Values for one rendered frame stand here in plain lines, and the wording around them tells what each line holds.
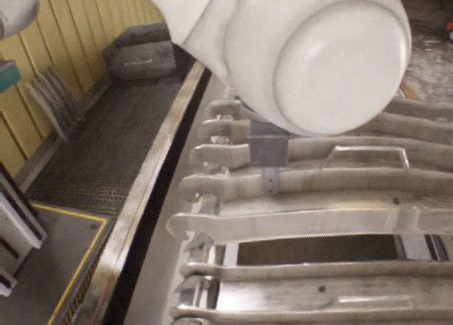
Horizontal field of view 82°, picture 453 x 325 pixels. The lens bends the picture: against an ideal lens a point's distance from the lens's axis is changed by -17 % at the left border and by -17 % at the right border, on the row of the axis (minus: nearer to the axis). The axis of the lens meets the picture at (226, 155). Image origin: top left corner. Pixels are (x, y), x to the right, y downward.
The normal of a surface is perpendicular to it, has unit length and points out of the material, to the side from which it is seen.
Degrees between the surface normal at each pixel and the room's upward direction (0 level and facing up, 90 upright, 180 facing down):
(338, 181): 90
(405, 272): 90
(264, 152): 90
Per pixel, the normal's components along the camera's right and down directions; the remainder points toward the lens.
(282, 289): -0.26, -0.76
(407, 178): -0.13, 0.65
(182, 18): -0.81, 0.30
